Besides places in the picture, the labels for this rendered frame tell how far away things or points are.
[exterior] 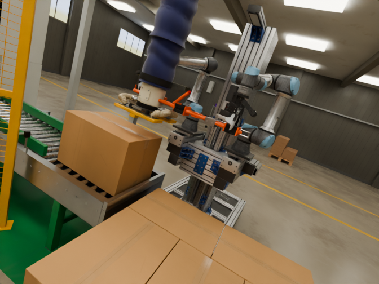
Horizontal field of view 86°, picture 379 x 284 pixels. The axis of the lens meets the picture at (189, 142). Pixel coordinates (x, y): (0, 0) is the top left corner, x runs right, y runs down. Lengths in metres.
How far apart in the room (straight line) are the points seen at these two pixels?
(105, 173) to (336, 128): 11.14
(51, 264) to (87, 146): 0.77
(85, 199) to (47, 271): 0.49
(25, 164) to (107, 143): 0.65
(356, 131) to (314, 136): 1.61
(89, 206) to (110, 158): 0.32
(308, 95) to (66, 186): 11.20
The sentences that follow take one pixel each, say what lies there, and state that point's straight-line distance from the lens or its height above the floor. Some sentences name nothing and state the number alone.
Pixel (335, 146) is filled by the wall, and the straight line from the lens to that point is 11.88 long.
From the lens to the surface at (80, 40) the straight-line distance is 4.49.
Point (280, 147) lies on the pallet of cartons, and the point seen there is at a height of 0.46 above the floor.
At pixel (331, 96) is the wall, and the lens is 11.87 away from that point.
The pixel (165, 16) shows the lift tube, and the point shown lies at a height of 1.71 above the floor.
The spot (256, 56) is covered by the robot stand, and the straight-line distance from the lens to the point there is 1.90.
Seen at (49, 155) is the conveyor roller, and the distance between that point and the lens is 1.94.
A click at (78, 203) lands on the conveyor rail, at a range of 1.51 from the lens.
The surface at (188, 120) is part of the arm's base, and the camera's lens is 1.80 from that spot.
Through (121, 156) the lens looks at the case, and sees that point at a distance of 1.38.
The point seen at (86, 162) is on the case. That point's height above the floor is 0.67.
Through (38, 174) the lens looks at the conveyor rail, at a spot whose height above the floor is 0.50.
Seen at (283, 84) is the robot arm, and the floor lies 1.61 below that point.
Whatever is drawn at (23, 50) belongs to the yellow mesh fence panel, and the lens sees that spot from 1.62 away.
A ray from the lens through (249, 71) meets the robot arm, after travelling 1.21.
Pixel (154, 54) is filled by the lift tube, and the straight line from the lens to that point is 1.39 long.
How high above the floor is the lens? 1.37
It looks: 14 degrees down
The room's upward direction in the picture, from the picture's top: 19 degrees clockwise
